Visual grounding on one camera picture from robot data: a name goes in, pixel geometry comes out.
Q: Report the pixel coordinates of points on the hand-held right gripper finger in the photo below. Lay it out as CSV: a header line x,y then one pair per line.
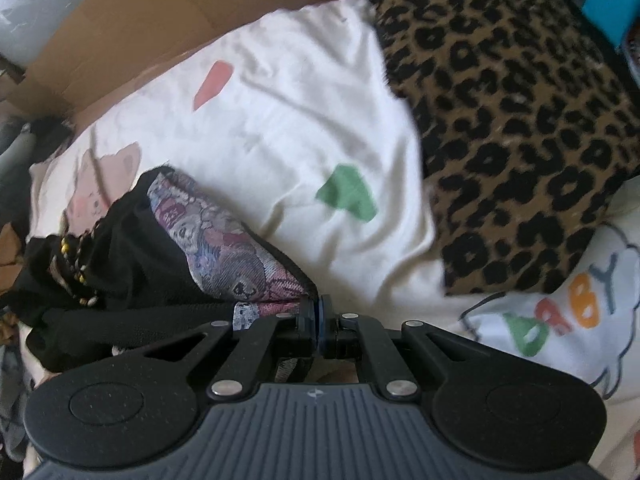
x,y
326,327
313,327

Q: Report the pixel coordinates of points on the black shorts patterned side panels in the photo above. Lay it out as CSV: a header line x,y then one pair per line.
x,y
135,240

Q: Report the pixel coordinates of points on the white printed blanket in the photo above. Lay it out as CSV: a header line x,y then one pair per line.
x,y
300,110

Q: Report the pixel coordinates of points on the leopard print cloth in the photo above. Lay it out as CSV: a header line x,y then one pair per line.
x,y
500,110

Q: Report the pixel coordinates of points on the grey blue cloth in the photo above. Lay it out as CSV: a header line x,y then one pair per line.
x,y
12,405

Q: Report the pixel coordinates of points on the brown garment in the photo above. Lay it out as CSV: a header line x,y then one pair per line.
x,y
10,245

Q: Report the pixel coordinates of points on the grey garment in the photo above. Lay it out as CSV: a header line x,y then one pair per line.
x,y
15,152

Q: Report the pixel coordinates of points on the cardboard box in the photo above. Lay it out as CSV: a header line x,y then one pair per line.
x,y
125,25

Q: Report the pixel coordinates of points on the grey plastic wrap sheet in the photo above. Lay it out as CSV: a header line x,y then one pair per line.
x,y
50,5

